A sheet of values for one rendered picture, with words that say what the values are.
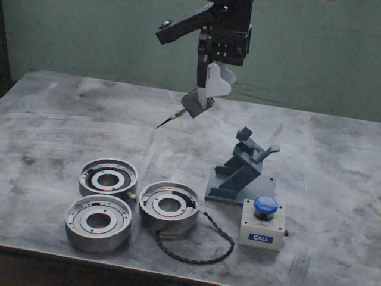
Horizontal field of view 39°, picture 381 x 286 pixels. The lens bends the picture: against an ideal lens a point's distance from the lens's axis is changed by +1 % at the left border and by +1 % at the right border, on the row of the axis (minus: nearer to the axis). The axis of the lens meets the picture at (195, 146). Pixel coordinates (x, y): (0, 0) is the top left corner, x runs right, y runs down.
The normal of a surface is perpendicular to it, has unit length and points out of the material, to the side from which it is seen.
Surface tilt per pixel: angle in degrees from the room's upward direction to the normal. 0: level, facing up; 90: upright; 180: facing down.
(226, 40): 87
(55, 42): 90
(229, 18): 87
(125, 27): 90
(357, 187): 0
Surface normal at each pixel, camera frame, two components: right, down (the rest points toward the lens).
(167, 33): -0.23, 0.51
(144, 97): 0.09, -0.83
